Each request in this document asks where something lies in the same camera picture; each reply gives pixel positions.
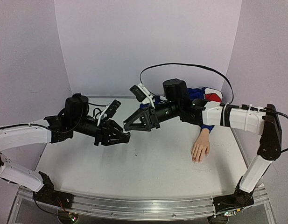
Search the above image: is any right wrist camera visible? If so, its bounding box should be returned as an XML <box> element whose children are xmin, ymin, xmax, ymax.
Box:
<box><xmin>129</xmin><ymin>83</ymin><xmax>155</xmax><ymax>108</ymax></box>

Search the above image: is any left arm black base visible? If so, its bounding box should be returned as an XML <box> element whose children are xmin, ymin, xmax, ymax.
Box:
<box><xmin>33</xmin><ymin>171</ymin><xmax>73</xmax><ymax>209</ymax></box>

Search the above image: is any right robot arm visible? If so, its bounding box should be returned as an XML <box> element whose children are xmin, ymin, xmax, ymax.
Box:
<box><xmin>124</xmin><ymin>79</ymin><xmax>282</xmax><ymax>193</ymax></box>

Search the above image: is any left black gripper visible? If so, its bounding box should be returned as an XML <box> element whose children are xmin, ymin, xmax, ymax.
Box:
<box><xmin>73</xmin><ymin>117</ymin><xmax>131</xmax><ymax>147</ymax></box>

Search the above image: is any mannequin hand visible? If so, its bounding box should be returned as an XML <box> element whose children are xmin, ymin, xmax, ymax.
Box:
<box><xmin>191</xmin><ymin>128</ymin><xmax>210</xmax><ymax>162</ymax></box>

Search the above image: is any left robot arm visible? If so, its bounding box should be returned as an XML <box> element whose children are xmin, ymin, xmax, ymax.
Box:
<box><xmin>0</xmin><ymin>93</ymin><xmax>130</xmax><ymax>204</ymax></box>

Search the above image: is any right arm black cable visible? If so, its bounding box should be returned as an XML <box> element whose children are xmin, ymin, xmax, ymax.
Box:
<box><xmin>139</xmin><ymin>62</ymin><xmax>288</xmax><ymax>152</ymax></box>

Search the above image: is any blue red white jacket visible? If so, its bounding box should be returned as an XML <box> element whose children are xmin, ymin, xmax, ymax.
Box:
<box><xmin>140</xmin><ymin>87</ymin><xmax>223</xmax><ymax>133</ymax></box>

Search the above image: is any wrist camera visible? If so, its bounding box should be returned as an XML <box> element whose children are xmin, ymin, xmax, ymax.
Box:
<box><xmin>129</xmin><ymin>83</ymin><xmax>155</xmax><ymax>108</ymax></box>
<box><xmin>97</xmin><ymin>100</ymin><xmax>121</xmax><ymax>126</ymax></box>

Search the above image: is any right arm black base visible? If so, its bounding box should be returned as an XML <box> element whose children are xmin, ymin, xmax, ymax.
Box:
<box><xmin>212</xmin><ymin>183</ymin><xmax>254</xmax><ymax>214</ymax></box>

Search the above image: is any aluminium front rail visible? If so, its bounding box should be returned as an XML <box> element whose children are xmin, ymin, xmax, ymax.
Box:
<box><xmin>23</xmin><ymin>187</ymin><xmax>270</xmax><ymax>221</ymax></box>

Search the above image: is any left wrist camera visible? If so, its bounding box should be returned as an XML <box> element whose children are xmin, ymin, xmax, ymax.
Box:
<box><xmin>97</xmin><ymin>100</ymin><xmax>121</xmax><ymax>126</ymax></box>

